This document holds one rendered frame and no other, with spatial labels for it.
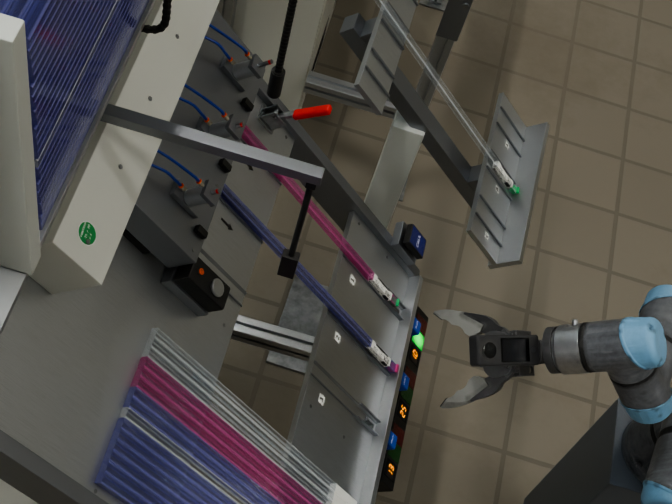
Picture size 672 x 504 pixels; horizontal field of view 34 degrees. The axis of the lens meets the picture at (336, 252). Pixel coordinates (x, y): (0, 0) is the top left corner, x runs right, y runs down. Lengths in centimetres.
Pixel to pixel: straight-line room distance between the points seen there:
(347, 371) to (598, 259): 141
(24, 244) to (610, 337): 91
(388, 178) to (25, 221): 119
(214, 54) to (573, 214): 175
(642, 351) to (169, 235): 70
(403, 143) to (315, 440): 62
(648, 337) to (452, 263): 130
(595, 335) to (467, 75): 174
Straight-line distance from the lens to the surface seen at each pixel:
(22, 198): 98
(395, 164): 206
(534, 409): 274
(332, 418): 169
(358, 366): 176
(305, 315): 268
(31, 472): 124
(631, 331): 164
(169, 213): 136
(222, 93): 149
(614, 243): 308
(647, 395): 171
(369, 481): 174
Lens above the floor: 232
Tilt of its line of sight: 56 degrees down
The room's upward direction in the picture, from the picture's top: 19 degrees clockwise
